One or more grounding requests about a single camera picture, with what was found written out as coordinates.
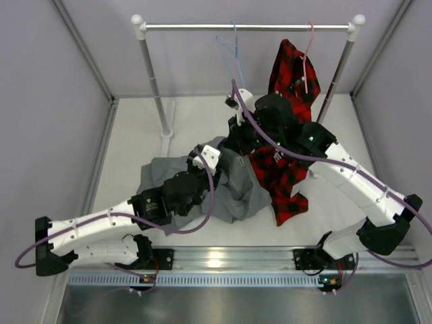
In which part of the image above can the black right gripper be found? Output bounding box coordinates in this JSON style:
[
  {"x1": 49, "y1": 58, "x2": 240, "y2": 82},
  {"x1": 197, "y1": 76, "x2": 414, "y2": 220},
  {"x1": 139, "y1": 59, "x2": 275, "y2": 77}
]
[{"x1": 224, "y1": 110, "x2": 284, "y2": 159}]

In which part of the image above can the grey button shirt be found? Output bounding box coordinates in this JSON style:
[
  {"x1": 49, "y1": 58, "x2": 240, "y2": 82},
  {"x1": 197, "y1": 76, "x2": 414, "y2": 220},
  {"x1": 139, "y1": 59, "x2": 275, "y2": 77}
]
[{"x1": 137, "y1": 136, "x2": 271, "y2": 223}]

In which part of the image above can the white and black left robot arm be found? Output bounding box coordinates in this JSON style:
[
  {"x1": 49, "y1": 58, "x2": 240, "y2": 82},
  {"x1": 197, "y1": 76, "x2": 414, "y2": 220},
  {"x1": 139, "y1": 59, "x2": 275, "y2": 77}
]
[{"x1": 34, "y1": 144, "x2": 221, "y2": 277}]

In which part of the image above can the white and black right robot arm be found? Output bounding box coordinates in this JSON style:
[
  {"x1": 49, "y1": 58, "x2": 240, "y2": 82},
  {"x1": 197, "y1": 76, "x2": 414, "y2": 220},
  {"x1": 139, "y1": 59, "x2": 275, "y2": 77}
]
[{"x1": 225, "y1": 89, "x2": 423, "y2": 268}]

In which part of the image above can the red black plaid shirt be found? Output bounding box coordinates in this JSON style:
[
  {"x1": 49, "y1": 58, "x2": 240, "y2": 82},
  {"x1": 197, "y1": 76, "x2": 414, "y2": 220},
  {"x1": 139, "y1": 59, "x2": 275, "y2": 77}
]
[{"x1": 248, "y1": 39, "x2": 321, "y2": 227}]

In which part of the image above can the silver white clothes rack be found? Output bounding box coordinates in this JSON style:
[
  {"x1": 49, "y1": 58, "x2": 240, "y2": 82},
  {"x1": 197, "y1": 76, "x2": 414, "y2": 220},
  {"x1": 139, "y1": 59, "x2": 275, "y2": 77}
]
[{"x1": 130, "y1": 14, "x2": 366, "y2": 139}]

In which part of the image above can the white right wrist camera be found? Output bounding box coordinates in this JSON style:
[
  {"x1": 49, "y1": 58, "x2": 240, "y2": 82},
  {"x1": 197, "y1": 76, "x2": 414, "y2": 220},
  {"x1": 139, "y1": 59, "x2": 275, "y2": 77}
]
[{"x1": 225, "y1": 88, "x2": 254, "y2": 126}]

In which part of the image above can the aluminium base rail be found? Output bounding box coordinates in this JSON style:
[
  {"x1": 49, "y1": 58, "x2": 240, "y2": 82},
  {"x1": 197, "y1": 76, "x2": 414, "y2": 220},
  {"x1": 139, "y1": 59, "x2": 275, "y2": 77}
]
[{"x1": 162, "y1": 246, "x2": 420, "y2": 273}]

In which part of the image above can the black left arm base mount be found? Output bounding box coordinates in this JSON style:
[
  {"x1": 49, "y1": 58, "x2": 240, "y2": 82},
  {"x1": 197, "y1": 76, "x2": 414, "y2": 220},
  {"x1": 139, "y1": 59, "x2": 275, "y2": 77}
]
[{"x1": 134, "y1": 248, "x2": 174, "y2": 270}]

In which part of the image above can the light blue wire hanger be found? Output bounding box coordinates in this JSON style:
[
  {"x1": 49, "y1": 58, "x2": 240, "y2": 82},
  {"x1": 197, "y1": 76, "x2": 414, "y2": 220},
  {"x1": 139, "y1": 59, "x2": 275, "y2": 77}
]
[{"x1": 215, "y1": 20, "x2": 246, "y2": 88}]

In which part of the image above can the pink wire hanger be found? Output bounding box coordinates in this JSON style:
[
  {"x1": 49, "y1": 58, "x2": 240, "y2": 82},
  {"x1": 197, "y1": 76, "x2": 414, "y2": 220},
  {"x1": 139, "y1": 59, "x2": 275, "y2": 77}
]
[{"x1": 302, "y1": 22, "x2": 315, "y2": 95}]

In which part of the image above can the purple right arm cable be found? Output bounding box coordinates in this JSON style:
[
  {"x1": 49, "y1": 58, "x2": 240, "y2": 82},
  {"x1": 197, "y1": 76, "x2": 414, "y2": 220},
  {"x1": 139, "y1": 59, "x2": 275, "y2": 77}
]
[{"x1": 231, "y1": 79, "x2": 432, "y2": 294}]

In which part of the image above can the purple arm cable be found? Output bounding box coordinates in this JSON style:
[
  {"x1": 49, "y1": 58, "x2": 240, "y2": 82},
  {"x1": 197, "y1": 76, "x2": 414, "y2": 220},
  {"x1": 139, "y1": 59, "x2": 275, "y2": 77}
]
[
  {"x1": 231, "y1": 79, "x2": 432, "y2": 294},
  {"x1": 14, "y1": 151, "x2": 217, "y2": 296}
]

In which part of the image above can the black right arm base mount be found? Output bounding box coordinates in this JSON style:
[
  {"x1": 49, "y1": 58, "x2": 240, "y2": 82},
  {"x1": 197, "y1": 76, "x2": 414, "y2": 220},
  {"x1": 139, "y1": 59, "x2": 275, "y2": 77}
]
[{"x1": 293, "y1": 248, "x2": 333, "y2": 271}]

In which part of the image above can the grey slotted cable duct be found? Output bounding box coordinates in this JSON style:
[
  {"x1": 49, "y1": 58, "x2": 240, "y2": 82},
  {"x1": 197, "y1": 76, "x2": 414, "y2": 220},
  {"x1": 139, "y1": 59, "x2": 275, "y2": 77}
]
[{"x1": 67, "y1": 272, "x2": 339, "y2": 288}]

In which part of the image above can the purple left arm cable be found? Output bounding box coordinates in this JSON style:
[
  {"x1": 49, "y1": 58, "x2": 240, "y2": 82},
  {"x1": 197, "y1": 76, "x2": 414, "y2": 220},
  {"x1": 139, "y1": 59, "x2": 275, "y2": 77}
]
[{"x1": 14, "y1": 151, "x2": 217, "y2": 296}]

